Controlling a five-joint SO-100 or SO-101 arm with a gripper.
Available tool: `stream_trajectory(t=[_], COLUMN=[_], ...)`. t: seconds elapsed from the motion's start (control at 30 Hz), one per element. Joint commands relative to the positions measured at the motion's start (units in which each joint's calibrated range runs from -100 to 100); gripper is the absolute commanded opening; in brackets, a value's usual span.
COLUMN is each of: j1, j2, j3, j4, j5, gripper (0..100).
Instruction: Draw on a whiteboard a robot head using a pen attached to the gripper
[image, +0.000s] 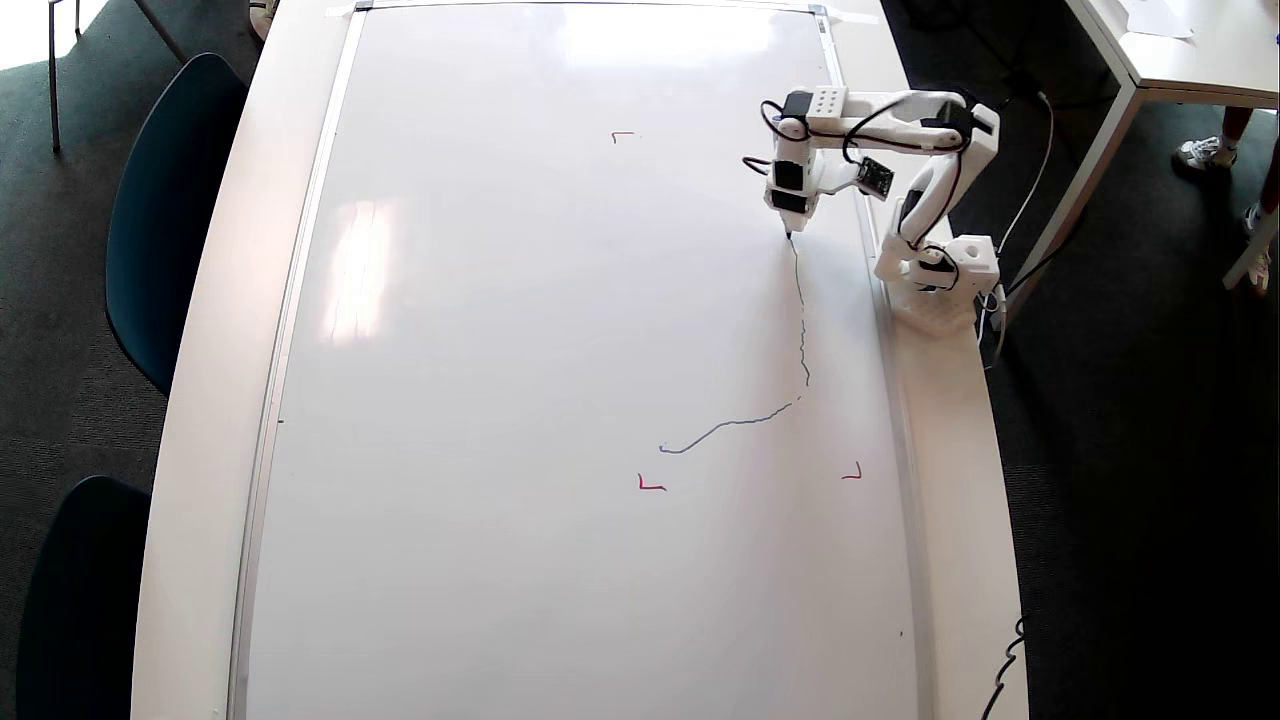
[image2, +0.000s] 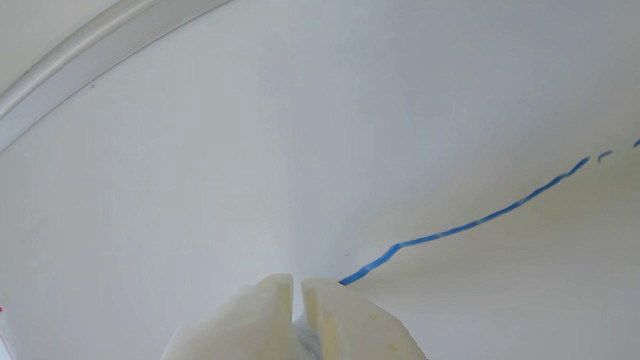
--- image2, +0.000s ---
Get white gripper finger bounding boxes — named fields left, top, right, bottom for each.
left=161, top=274, right=306, bottom=360
left=301, top=278, right=428, bottom=360

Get white whiteboard with metal frame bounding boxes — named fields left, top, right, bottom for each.
left=0, top=0, right=640, bottom=360

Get white marker pen blue end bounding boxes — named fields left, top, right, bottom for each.
left=292, top=281, right=346, bottom=360

